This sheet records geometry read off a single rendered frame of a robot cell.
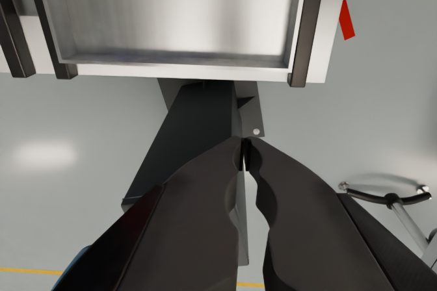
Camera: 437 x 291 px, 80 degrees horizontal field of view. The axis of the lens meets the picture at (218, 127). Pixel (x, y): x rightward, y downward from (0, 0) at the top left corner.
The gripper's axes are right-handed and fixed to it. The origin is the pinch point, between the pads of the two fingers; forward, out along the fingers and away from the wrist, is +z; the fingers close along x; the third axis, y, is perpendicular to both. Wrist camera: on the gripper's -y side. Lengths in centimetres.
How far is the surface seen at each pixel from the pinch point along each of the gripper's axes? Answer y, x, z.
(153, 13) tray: -3.3, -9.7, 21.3
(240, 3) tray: -4.6, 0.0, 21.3
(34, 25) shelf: -1.8, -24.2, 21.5
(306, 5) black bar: -4.6, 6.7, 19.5
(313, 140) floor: 65, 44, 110
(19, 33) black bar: -0.9, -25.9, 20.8
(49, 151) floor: 79, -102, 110
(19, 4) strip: -4.0, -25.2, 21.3
